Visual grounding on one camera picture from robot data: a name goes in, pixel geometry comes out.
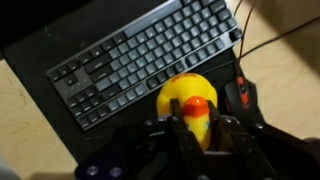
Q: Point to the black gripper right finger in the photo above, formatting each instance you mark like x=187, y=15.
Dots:
x=260, y=156

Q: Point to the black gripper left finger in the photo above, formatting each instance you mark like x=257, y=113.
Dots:
x=140, y=153

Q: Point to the yellow rubber duck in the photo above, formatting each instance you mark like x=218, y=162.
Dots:
x=186, y=87

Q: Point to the black orange computer mouse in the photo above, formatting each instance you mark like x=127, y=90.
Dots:
x=241, y=96

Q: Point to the grey black keyboard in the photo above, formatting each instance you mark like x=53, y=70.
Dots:
x=146, y=56

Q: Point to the black desk mat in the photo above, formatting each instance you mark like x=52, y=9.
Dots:
x=66, y=40

